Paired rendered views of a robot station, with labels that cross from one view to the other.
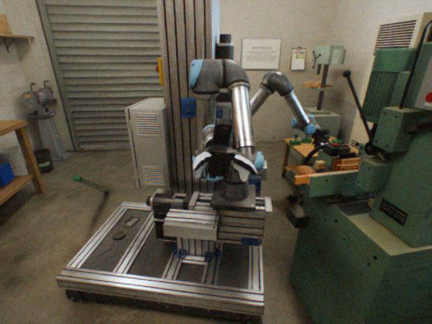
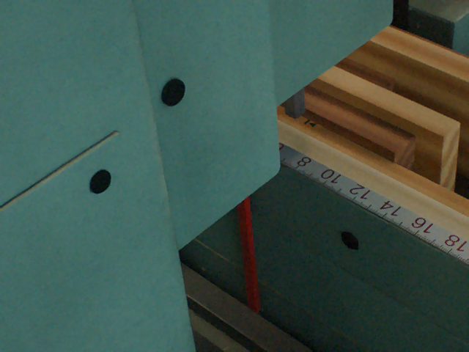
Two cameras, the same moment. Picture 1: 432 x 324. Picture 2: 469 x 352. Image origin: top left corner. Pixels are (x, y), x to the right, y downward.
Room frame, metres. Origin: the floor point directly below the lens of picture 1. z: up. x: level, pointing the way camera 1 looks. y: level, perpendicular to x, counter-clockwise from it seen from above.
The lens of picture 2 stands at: (0.86, -1.15, 1.30)
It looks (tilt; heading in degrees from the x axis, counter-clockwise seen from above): 41 degrees down; 60
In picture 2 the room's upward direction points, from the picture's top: 7 degrees counter-clockwise
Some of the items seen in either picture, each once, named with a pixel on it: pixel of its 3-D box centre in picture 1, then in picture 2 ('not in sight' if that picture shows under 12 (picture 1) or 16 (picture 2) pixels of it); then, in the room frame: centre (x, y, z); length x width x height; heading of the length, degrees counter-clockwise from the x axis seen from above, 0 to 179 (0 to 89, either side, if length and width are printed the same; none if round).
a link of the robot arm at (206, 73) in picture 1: (207, 124); not in sight; (1.06, 0.04, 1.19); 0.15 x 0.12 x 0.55; 96
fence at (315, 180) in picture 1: (364, 175); (204, 146); (1.07, -0.75, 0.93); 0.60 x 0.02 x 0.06; 102
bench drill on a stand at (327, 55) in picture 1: (319, 107); not in sight; (3.46, -1.48, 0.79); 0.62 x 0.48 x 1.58; 5
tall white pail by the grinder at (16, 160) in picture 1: (11, 166); not in sight; (2.63, 2.47, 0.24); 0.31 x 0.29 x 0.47; 7
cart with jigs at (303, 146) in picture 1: (317, 162); not in sight; (2.58, -1.19, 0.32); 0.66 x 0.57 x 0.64; 98
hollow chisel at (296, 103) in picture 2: not in sight; (293, 79); (1.12, -0.78, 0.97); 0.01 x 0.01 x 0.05; 12
